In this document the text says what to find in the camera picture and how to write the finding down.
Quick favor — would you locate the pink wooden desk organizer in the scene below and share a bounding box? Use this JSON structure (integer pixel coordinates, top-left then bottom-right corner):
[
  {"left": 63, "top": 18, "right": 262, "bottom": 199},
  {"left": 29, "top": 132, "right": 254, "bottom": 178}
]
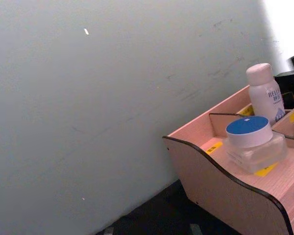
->
[{"left": 162, "top": 84, "right": 294, "bottom": 235}]

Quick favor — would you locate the black table cloth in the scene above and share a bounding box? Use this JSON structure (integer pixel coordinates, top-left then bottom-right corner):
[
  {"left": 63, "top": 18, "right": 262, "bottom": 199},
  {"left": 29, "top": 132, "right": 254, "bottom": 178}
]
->
[{"left": 95, "top": 179, "right": 238, "bottom": 235}]

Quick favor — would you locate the glass jar with blue lid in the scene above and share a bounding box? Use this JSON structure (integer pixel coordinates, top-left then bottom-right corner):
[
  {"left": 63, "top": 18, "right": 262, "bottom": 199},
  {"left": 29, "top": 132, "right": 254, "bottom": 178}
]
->
[{"left": 224, "top": 116, "right": 289, "bottom": 175}]

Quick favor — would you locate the white plastic bottle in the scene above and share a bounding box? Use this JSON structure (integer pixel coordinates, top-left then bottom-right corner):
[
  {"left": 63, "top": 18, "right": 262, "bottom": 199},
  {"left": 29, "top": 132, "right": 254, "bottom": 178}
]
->
[{"left": 245, "top": 63, "right": 286, "bottom": 126}]

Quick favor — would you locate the black square cap container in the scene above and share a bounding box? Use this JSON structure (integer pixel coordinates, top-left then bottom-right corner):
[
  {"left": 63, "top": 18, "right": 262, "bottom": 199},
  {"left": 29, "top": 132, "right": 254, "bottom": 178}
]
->
[{"left": 273, "top": 69, "right": 294, "bottom": 110}]

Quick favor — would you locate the plain pale wall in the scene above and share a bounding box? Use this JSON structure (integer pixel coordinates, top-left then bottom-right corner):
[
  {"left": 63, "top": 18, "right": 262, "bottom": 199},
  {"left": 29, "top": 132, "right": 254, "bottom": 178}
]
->
[{"left": 0, "top": 0, "right": 294, "bottom": 235}]

